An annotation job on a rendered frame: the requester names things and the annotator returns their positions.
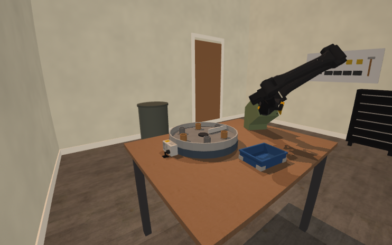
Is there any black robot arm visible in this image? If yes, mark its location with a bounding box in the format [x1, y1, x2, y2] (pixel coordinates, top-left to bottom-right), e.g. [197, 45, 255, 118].
[249, 44, 347, 116]

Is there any blue crate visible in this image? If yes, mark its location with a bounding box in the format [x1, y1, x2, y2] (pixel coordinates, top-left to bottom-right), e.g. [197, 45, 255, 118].
[239, 143, 288, 172]

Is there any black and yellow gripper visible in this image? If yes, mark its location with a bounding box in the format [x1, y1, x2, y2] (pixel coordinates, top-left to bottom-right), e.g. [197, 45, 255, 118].
[258, 98, 284, 115]

